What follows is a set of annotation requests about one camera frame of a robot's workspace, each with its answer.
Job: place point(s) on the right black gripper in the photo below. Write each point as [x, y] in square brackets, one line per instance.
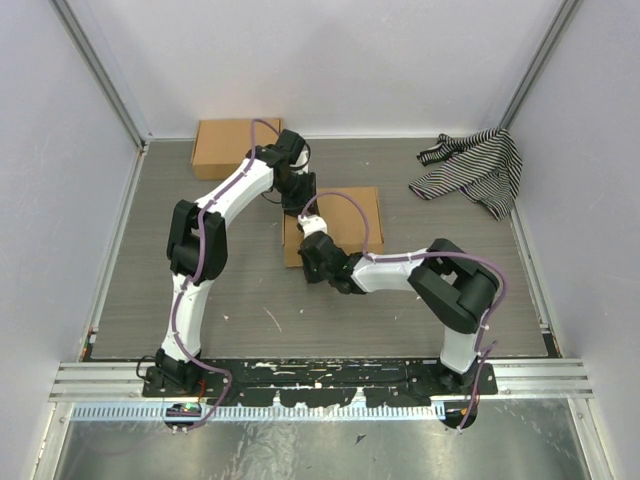
[311, 276]

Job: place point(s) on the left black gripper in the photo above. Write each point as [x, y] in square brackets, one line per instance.
[308, 199]

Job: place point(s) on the brown cardboard box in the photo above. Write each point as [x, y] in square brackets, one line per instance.
[345, 223]
[220, 147]

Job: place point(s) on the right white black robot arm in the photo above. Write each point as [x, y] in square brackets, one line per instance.
[461, 290]

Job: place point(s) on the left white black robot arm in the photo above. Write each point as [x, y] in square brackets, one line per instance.
[197, 246]

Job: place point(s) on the folded brown cardboard box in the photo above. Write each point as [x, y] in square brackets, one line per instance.
[220, 147]

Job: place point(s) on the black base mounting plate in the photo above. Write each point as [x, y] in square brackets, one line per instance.
[320, 383]

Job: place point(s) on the striped black white cloth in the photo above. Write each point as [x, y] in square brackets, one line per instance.
[486, 167]

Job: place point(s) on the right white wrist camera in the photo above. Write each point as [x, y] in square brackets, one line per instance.
[310, 224]

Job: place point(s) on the left aluminium corner post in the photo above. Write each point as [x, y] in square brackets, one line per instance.
[90, 56]

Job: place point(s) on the aluminium corner post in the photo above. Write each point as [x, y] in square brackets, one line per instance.
[90, 56]
[543, 53]

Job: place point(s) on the aluminium front rail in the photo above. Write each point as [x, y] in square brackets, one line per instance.
[535, 378]

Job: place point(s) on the white slotted cable duct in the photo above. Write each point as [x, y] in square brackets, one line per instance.
[191, 413]

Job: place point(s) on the right aluminium corner post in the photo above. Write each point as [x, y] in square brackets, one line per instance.
[543, 53]

